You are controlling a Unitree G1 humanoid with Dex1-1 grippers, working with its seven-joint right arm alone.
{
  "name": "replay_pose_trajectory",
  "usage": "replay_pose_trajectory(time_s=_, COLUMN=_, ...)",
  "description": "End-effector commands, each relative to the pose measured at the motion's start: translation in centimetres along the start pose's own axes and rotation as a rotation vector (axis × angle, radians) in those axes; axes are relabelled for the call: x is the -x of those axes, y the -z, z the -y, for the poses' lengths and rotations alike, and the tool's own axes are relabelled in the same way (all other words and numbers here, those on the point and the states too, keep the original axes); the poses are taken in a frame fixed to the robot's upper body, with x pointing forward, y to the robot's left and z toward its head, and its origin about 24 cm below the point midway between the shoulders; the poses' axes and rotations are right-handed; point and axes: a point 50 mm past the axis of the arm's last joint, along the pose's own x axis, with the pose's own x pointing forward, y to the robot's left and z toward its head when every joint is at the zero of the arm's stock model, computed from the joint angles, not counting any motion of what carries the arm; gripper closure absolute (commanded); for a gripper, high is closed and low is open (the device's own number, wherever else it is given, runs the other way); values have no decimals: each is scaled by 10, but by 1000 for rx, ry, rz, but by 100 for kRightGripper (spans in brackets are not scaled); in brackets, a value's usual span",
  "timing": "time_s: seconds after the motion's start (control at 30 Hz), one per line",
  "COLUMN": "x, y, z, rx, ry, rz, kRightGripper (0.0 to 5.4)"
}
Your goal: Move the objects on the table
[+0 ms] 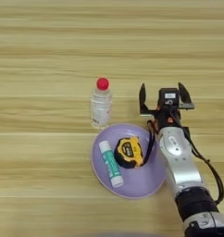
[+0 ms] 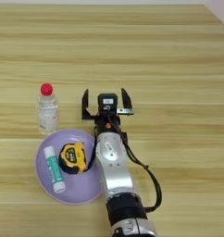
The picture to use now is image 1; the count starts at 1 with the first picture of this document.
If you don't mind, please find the small black box, white label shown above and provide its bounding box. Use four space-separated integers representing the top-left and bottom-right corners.
157 87 180 109

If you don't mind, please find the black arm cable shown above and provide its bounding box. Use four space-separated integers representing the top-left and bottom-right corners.
170 110 224 206

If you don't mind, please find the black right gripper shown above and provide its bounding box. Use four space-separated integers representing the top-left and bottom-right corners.
138 81 195 133

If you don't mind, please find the purple round plate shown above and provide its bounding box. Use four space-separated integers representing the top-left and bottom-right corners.
91 122 168 200

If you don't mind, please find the yellow black tape measure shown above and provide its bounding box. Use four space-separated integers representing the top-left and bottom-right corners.
113 119 156 170

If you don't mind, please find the white and teal glue stick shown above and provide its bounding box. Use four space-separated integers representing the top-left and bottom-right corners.
98 140 125 189

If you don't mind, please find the clear bottle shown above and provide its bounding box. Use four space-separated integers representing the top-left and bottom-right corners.
90 77 114 130

